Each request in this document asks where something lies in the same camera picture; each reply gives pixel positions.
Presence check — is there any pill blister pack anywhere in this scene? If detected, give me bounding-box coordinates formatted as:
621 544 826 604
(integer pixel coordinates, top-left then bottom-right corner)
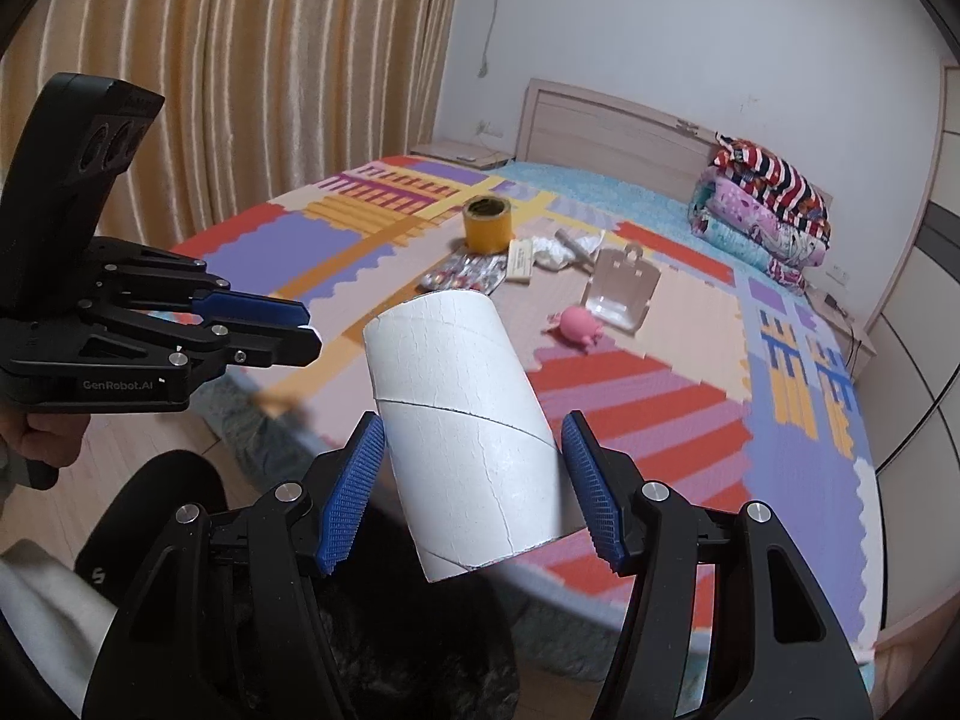
418 250 506 296

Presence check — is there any white cardboard tube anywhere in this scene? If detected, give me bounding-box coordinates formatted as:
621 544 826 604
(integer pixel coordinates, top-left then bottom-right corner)
363 291 584 582

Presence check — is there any yellow tape roll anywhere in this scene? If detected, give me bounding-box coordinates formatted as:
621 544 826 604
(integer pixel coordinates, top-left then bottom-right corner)
462 195 512 255

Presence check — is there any small wooden box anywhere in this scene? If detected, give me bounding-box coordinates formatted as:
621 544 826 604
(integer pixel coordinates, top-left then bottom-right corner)
506 239 535 284

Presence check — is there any pink pig toy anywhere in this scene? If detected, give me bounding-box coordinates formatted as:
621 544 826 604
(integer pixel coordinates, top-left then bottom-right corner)
545 305 605 351

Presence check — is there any grey plastic tube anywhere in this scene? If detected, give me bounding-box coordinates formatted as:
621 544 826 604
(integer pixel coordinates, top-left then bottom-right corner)
555 229 604 273

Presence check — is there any white tissue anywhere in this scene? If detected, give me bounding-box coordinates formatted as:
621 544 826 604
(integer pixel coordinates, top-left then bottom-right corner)
530 236 579 273

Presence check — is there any black trash bag bin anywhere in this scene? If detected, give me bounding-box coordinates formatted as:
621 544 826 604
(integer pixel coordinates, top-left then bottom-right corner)
317 507 519 720

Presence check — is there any person left hand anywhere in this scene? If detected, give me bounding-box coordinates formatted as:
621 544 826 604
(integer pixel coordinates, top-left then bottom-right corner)
2 406 89 468

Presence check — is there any blue patterned bed sheet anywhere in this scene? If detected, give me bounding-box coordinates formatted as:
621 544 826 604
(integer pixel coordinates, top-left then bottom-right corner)
187 157 887 691

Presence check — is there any beige striped curtain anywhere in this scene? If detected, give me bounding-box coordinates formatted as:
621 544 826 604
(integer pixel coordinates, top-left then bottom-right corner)
2 0 454 247

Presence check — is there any left wooden nightstand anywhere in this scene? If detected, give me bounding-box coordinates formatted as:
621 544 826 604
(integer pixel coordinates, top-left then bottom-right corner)
410 140 512 171

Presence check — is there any wooden headboard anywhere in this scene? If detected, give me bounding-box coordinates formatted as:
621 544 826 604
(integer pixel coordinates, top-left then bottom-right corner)
512 76 835 205

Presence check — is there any pink floral folded quilt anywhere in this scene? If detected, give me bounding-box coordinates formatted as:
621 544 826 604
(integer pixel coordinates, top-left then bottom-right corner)
688 167 828 294

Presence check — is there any striped folded blanket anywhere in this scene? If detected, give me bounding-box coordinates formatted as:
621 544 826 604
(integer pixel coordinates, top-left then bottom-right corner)
711 133 832 245

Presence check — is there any black left camera box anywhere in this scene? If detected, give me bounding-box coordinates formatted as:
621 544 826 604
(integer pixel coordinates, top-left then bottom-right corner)
2 71 164 260

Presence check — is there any air conditioner cable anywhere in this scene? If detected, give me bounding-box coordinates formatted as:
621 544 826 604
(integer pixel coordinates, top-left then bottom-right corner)
475 0 514 80

